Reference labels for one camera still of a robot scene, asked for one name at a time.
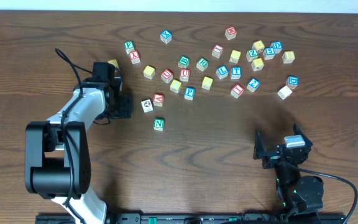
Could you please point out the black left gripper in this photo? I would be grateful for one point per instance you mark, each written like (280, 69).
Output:
(123, 106)

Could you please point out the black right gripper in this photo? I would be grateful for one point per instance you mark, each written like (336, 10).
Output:
(279, 155)

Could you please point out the green N block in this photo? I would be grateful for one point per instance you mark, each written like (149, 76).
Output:
(159, 124)

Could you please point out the red E block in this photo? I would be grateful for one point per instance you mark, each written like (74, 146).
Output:
(167, 76)

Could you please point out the red i block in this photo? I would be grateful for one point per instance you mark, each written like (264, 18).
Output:
(237, 91)
(217, 51)

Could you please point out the red U block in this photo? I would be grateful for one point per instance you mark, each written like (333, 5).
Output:
(184, 75)

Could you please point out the green R block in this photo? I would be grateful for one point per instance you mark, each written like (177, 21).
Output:
(202, 64)

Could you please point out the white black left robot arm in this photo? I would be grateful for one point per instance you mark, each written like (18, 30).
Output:
(57, 158)

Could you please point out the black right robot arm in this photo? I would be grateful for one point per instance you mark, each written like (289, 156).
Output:
(299, 193)

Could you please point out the white picture block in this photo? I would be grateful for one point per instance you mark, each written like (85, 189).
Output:
(147, 105)

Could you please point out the red V block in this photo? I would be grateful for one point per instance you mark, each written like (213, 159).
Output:
(158, 100)

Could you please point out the yellow block far left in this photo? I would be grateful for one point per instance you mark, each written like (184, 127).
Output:
(114, 62)

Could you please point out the yellow block left centre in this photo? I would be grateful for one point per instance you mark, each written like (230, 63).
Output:
(149, 72)

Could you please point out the plain white block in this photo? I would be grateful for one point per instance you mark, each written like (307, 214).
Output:
(284, 92)

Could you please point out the red Y block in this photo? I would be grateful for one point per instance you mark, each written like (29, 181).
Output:
(134, 57)

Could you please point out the yellow block near P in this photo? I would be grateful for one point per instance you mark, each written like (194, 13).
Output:
(175, 86)

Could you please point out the green F block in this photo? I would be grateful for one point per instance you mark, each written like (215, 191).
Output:
(129, 46)

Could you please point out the blue D block right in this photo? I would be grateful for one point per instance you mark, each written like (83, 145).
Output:
(292, 82)

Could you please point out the blue d block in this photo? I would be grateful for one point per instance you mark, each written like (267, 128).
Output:
(292, 82)
(277, 46)

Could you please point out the blue 2 block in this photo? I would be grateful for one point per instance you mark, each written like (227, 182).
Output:
(253, 84)

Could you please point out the blue P block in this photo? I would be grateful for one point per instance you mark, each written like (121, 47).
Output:
(189, 93)

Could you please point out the green B block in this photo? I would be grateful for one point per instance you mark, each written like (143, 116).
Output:
(183, 62)

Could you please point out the yellow block below Z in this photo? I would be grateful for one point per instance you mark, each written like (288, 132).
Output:
(257, 64)

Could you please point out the blue T block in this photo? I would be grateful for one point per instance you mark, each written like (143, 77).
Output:
(236, 73)

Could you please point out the blue X block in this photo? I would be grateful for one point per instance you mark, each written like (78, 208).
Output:
(166, 36)

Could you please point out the yellow 8 block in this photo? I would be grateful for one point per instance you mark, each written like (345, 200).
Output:
(288, 57)

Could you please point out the blue L block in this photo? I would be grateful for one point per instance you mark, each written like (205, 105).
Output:
(222, 72)

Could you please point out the blue 5 block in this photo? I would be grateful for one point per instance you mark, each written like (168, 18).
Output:
(268, 53)

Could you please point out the green Z block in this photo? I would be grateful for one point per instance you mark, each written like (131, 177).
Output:
(251, 55)

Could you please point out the blue D block upper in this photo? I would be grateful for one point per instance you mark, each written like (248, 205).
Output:
(277, 46)

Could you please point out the yellow block upper right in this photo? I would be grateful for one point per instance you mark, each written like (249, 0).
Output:
(235, 56)

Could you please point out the yellow block near Z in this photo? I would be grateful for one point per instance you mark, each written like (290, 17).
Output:
(258, 46)

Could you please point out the red block top right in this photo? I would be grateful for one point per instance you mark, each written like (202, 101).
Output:
(230, 33)

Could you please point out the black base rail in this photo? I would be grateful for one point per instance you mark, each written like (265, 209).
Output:
(136, 218)

